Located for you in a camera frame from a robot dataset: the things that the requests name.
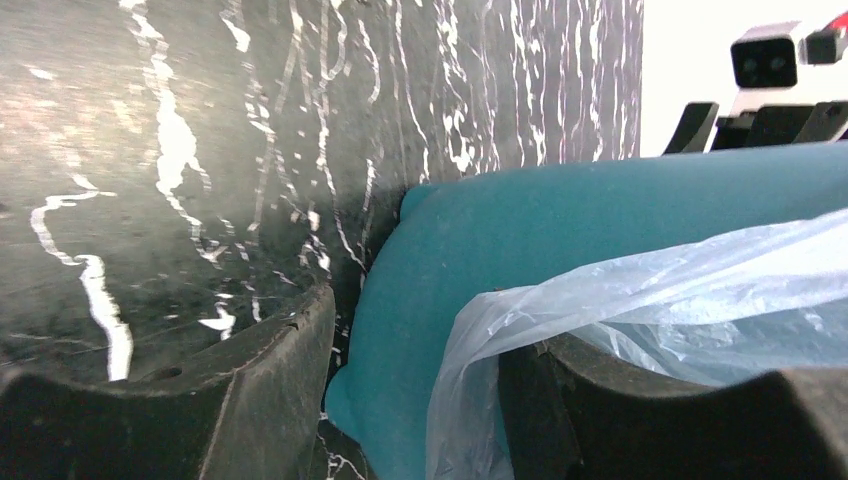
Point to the light blue plastic bag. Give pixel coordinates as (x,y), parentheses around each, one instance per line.
(715,313)

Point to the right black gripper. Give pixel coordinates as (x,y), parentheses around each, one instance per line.
(770,125)

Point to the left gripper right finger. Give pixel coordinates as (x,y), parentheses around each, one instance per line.
(572,411)

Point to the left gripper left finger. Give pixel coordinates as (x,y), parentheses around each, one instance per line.
(244,408)

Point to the teal plastic trash bin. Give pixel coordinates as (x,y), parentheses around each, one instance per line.
(523,226)

